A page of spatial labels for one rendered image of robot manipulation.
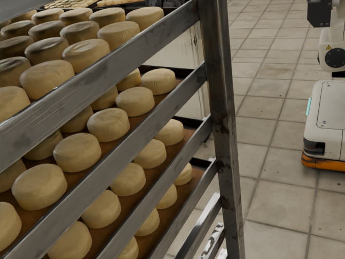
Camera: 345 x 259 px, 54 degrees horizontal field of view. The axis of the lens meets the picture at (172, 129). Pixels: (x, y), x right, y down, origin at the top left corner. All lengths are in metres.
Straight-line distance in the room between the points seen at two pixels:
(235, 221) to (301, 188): 1.27
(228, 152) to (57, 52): 0.31
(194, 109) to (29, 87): 1.81
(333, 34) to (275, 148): 0.76
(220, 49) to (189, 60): 1.48
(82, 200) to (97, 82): 0.11
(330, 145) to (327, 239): 0.46
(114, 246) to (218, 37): 0.29
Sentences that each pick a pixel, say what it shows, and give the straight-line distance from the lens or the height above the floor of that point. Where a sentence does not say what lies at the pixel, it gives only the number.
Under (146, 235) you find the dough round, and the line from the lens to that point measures 0.53.
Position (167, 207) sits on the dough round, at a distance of 0.56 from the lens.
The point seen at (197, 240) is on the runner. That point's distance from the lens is 0.61.
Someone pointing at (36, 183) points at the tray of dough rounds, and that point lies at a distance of 0.36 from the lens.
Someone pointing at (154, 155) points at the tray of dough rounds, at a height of 1.06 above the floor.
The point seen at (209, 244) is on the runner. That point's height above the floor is 0.77.
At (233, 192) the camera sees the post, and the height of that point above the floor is 0.91.
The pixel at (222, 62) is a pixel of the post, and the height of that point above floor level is 1.16.
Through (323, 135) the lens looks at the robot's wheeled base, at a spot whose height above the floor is 0.26.
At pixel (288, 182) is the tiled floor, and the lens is 1.97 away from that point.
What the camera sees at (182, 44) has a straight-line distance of 1.93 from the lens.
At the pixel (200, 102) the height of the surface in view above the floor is 0.33.
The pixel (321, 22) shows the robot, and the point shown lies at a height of 0.78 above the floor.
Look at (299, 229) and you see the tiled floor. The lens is 1.76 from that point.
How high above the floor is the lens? 1.35
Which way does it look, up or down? 34 degrees down
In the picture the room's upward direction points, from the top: 11 degrees counter-clockwise
